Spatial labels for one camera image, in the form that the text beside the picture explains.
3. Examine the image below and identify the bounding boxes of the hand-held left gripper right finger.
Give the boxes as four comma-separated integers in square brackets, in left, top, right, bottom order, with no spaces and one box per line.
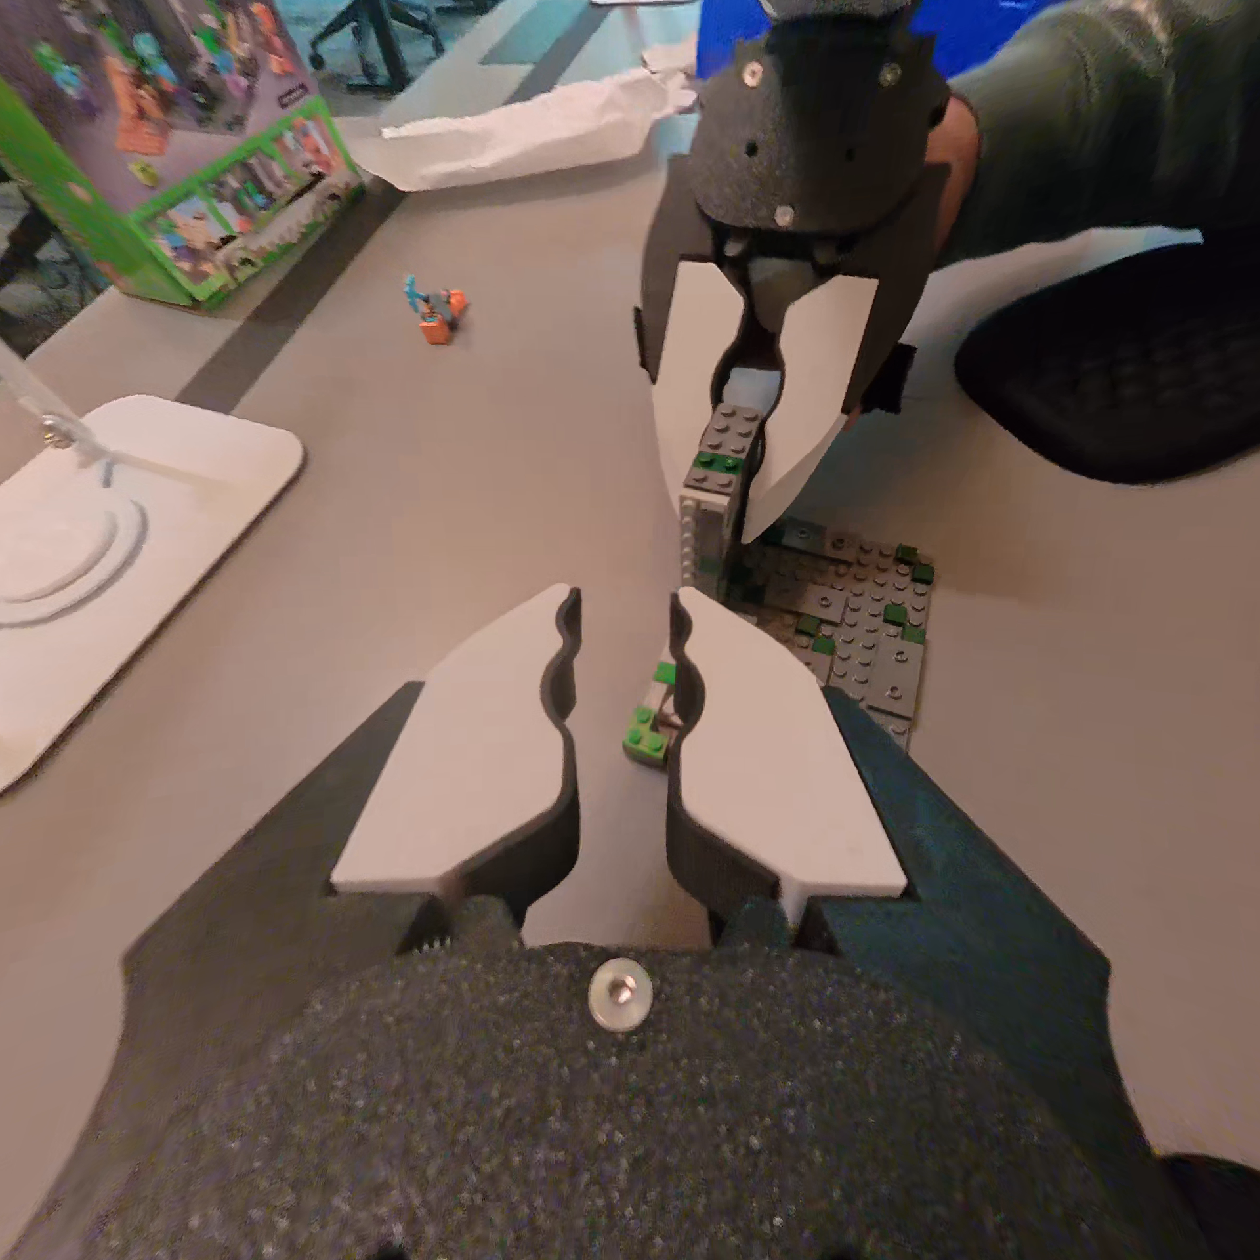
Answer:
[667,587,908,901]

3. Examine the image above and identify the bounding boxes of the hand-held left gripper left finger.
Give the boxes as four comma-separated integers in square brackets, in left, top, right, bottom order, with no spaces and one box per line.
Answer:
[328,583,581,897]

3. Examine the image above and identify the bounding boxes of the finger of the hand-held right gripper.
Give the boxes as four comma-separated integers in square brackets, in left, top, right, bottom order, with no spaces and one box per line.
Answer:
[652,258,745,497]
[739,275,882,546]

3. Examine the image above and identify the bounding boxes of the small green white brick piece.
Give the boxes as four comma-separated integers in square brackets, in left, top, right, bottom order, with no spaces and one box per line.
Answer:
[622,662,687,770]

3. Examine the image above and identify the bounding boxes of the grey toy brick build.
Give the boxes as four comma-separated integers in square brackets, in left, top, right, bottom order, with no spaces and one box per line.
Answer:
[678,398,936,753]

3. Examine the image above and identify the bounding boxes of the light grey long brick plate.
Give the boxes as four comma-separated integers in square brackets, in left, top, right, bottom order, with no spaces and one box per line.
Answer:
[678,491,734,604]

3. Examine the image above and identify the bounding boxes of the person's right forearm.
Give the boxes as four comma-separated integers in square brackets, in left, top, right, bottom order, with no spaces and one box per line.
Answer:
[939,0,1260,267]

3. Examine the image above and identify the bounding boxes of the grey desk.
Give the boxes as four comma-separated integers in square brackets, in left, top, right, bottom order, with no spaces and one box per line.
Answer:
[0,0,1260,1260]

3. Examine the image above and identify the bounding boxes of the person's right hand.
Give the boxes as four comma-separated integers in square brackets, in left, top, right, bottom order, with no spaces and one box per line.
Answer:
[925,99,982,258]

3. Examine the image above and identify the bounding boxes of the blue plastic bin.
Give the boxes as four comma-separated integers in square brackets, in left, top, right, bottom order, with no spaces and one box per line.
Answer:
[696,0,1024,84]

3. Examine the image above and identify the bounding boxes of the orange toy brick figure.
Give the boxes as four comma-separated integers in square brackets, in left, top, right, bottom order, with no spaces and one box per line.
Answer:
[403,273,468,346]

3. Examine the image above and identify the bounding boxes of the crumpled white paper bag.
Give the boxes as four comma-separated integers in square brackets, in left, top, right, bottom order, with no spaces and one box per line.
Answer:
[379,63,702,192]

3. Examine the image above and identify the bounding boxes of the white lamp base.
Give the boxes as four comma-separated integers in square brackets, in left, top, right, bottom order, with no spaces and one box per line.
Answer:
[0,338,306,792]

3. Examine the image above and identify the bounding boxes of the black office chair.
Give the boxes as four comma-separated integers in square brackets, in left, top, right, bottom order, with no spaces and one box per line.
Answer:
[309,0,446,95]

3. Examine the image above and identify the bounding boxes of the green toy brick set box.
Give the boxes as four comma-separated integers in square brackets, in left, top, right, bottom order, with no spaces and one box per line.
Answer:
[0,0,367,312]

